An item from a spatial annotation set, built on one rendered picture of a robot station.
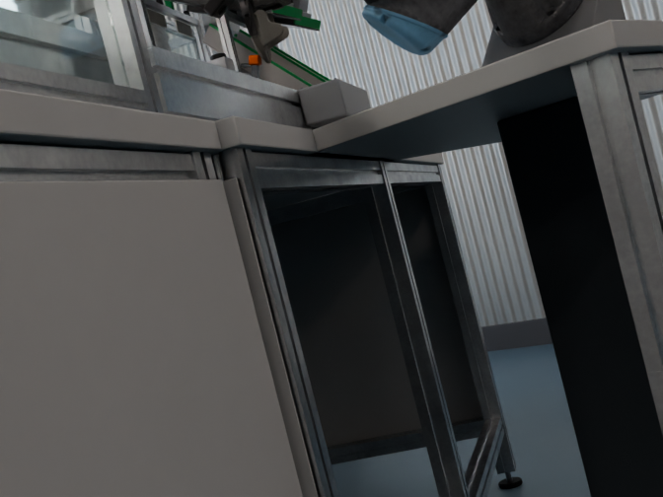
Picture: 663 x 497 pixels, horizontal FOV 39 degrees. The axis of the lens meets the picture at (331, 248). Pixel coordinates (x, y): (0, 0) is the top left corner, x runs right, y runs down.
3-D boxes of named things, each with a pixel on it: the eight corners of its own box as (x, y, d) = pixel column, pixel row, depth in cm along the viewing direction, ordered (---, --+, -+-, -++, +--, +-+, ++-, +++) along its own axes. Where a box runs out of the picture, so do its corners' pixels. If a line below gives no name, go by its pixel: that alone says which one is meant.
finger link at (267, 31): (287, 53, 166) (274, 2, 166) (257, 62, 167) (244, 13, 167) (292, 55, 169) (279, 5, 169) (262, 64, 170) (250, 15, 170)
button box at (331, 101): (374, 121, 168) (366, 88, 168) (346, 114, 148) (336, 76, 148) (337, 132, 170) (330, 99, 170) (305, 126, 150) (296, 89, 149)
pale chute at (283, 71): (331, 108, 202) (341, 90, 200) (305, 106, 190) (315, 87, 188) (232, 47, 210) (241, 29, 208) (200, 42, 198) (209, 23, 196)
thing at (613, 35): (848, 37, 158) (844, 21, 158) (618, 47, 92) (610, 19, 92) (501, 141, 206) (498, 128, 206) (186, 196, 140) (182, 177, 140)
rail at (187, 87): (361, 155, 184) (347, 102, 184) (175, 137, 98) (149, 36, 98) (335, 163, 186) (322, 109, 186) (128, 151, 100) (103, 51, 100)
